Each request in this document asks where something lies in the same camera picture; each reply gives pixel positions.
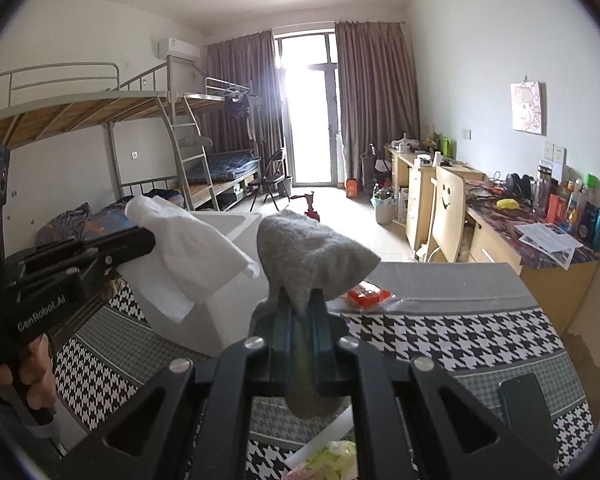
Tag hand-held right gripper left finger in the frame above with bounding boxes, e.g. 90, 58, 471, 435
62, 307, 295, 480

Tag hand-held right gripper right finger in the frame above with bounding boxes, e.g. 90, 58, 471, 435
310, 292, 560, 480

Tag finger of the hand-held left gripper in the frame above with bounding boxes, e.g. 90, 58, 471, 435
7, 225, 153, 273
22, 245, 157, 291

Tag white foam box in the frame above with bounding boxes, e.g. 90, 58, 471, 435
122, 210, 271, 358

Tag white cloth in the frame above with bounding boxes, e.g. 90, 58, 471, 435
125, 195, 261, 323

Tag grey cloth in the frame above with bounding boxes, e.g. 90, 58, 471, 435
256, 209, 382, 421

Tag green tissue packet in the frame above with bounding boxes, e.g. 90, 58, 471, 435
285, 440, 358, 480

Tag person's left hand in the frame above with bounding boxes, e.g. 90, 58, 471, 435
19, 334, 57, 410

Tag red snack packet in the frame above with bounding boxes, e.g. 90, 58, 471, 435
330, 282, 405, 313

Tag blue orange quilt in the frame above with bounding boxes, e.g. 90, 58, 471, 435
35, 187, 181, 248

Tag metal bunk bed blue mattress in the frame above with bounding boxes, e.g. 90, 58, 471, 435
182, 77, 263, 211

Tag blue checked mattress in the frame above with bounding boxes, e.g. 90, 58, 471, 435
187, 150, 261, 183

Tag houndstooth tablecloth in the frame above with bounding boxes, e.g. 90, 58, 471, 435
50, 260, 595, 480

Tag small red floor object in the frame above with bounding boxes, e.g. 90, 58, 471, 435
290, 191, 321, 221

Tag large metal bunk bed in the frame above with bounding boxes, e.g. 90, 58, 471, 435
0, 62, 215, 221

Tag white bucket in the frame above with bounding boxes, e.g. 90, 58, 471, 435
372, 195, 398, 225

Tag black folding chair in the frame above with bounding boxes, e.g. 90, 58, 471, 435
250, 149, 293, 211

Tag wooden smiley chair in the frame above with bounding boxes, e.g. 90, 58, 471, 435
415, 166, 468, 263

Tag dark hanging clothes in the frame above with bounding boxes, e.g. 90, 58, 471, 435
224, 94, 261, 141

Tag brown curtain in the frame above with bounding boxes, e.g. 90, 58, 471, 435
335, 21, 423, 188
202, 30, 283, 181

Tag white air conditioner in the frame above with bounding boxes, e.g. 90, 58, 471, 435
157, 37, 201, 58

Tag glass balcony door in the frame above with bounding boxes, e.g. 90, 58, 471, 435
275, 32, 341, 186

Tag black smartphone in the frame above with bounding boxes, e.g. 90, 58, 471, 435
497, 372, 568, 463

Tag light wooden desk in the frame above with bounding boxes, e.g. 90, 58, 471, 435
384, 145, 600, 336

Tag printed papers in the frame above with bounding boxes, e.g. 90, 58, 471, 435
514, 221, 584, 267

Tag row of toiletry bottles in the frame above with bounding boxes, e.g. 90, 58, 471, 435
537, 160, 600, 251

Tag pink wall picture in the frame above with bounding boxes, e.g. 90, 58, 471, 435
510, 80, 548, 136

